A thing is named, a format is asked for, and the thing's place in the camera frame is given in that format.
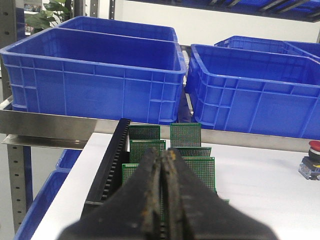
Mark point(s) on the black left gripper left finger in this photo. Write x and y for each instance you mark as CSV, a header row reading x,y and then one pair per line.
x,y
131,213

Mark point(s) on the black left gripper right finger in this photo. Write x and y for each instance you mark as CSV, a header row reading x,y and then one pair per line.
x,y
194,212

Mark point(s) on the green perfboard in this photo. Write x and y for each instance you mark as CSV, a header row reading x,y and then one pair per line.
x,y
127,171
144,132
194,151
204,168
138,147
185,134

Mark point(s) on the black slotted board rack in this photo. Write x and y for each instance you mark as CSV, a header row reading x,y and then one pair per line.
x,y
108,177

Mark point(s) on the blue crate lower shelf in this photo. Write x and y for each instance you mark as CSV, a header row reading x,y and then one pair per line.
x,y
46,194

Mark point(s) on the red emergency stop button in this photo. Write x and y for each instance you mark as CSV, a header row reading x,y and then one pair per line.
x,y
309,167

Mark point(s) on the blue crate front centre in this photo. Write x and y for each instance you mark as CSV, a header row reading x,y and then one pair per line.
x,y
254,92

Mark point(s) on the blue crate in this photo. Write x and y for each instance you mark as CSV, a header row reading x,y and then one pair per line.
x,y
96,75
260,45
254,92
121,28
308,49

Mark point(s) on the steel shelf rack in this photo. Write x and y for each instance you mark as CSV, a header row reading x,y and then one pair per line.
x,y
258,174

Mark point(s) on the blue crate front left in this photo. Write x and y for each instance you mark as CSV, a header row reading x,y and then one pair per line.
x,y
96,75

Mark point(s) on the blue crate rear centre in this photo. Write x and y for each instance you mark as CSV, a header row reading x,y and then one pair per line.
x,y
260,45

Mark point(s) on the blue crate rear left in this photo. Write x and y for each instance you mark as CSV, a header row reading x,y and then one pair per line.
x,y
121,28

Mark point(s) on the blue crate right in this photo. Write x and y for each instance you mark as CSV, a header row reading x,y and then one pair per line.
x,y
308,49

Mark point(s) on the green potted plant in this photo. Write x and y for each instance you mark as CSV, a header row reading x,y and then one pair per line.
x,y
54,13

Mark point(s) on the blue crates upper shelf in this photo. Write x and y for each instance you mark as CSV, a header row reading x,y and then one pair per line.
x,y
310,8

